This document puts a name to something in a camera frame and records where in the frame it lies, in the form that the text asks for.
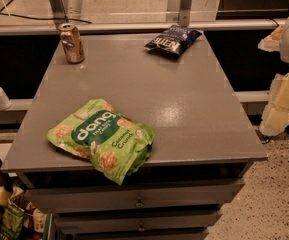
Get blue chip bag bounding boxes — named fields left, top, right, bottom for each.
left=145, top=25, right=202, bottom=57

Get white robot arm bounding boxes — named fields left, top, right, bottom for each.
left=258, top=17, right=289, bottom=136

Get green rice chips bag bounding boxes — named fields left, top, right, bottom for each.
left=47, top=99, right=154, bottom=185

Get orange soda can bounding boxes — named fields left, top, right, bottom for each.
left=58, top=23, right=85, bottom=64

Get grey drawer cabinet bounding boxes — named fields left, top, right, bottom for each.
left=2, top=34, right=266, bottom=240

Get snack bags in box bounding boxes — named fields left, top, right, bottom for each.
left=0, top=186, right=50, bottom=240

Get metal railing frame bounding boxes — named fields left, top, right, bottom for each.
left=0, top=0, right=286, bottom=35

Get black cable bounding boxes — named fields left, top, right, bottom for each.
left=0, top=11, right=93, bottom=25

